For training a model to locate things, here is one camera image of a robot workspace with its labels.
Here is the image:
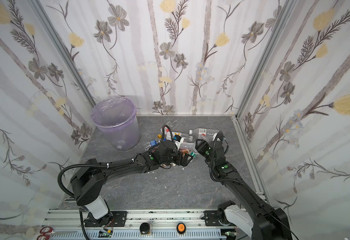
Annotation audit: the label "clear bottle red white label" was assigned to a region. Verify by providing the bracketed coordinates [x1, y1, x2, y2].
[189, 128, 219, 142]

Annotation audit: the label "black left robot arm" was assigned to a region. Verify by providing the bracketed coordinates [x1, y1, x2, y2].
[57, 141, 194, 227]

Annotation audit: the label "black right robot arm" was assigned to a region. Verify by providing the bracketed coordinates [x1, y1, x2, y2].
[196, 131, 292, 240]

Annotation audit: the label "purple lined waste bin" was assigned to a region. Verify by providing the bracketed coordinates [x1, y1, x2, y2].
[91, 97, 141, 151]

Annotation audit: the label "clear bottle blue label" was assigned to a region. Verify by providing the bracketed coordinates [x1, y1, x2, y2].
[145, 140, 160, 151]

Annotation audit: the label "brown coffee bottle upper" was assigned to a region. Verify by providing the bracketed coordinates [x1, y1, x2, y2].
[180, 147, 197, 158]

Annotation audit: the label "orange knob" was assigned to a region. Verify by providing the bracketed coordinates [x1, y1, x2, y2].
[176, 223, 187, 235]

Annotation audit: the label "black knob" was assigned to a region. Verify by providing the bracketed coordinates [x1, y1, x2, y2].
[139, 222, 151, 235]

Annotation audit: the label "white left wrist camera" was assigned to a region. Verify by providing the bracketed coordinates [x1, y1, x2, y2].
[173, 135, 184, 150]

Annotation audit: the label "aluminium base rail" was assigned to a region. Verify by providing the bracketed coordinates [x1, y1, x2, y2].
[42, 209, 250, 240]

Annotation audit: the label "red handled scissors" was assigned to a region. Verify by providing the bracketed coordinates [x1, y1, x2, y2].
[36, 227, 55, 240]

